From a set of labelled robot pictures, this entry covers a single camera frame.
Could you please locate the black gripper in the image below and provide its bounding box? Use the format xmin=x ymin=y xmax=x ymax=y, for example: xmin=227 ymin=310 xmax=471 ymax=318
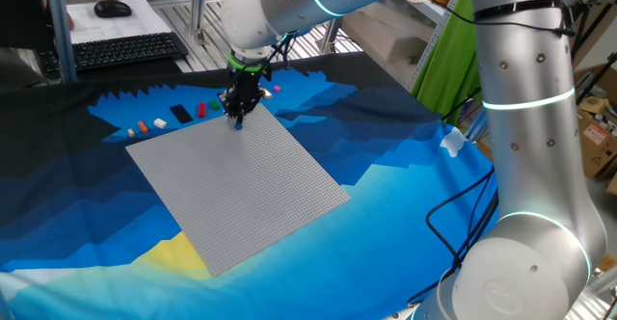
xmin=222 ymin=67 xmax=272 ymax=121

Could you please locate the black Lego plate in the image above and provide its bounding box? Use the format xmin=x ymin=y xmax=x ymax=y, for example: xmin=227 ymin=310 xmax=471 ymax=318
xmin=169 ymin=103 xmax=194 ymax=124

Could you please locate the grey Lego baseplate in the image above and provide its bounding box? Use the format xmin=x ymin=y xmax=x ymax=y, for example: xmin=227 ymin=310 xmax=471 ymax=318
xmin=124 ymin=101 xmax=352 ymax=278

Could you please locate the white paper sheet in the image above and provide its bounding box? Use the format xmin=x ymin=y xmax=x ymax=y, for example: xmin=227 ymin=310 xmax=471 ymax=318
xmin=66 ymin=0 xmax=174 ymax=45

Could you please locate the black computer keyboard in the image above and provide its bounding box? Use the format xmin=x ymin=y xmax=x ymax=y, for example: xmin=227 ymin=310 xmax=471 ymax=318
xmin=38 ymin=31 xmax=190 ymax=79

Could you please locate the beige foam block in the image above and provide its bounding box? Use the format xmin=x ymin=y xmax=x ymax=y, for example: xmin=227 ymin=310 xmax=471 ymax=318
xmin=340 ymin=7 xmax=438 ymax=73

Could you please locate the black computer mouse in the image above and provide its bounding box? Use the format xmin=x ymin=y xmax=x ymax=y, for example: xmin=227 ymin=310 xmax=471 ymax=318
xmin=94 ymin=0 xmax=133 ymax=19

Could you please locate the blue mountain print tablecloth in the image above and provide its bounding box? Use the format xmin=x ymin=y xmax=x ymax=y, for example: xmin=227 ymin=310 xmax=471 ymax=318
xmin=0 ymin=52 xmax=500 ymax=320

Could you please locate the white perforated shelf upright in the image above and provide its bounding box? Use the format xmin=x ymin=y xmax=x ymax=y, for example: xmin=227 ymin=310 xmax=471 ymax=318
xmin=407 ymin=0 xmax=464 ymax=93

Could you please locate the green fabric sheet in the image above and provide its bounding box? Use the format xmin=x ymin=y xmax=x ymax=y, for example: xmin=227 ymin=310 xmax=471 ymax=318
xmin=412 ymin=0 xmax=485 ymax=127

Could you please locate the black monitor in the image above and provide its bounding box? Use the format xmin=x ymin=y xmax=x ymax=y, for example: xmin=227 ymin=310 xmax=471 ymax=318
xmin=0 ymin=0 xmax=52 ymax=51

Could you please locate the black tripod stand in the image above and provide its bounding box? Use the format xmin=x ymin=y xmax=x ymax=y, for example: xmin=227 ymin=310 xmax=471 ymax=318
xmin=572 ymin=1 xmax=617 ymax=104

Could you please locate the cardboard box with red label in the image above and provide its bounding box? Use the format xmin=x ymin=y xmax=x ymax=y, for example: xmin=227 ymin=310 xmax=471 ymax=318
xmin=576 ymin=107 xmax=617 ymax=181

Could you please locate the green wrist flange ring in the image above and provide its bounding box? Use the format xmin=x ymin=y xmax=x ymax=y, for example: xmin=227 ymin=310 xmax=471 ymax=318
xmin=227 ymin=52 xmax=271 ymax=74

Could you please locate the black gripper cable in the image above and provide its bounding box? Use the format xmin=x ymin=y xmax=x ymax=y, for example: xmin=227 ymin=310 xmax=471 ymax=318
xmin=262 ymin=30 xmax=296 ymax=70

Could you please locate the silver aluminium post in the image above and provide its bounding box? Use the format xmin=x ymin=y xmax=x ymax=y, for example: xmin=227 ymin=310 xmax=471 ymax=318
xmin=190 ymin=0 xmax=208 ymax=46

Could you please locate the blue and silver post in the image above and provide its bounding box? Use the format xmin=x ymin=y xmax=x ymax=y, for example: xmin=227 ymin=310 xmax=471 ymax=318
xmin=41 ymin=0 xmax=78 ymax=84

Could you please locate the black cable bundle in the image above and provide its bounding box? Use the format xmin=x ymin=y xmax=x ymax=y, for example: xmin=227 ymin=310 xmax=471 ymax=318
xmin=407 ymin=164 xmax=500 ymax=307

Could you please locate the black strap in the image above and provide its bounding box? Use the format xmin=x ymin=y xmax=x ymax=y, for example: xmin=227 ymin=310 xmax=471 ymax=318
xmin=473 ymin=0 xmax=577 ymax=38

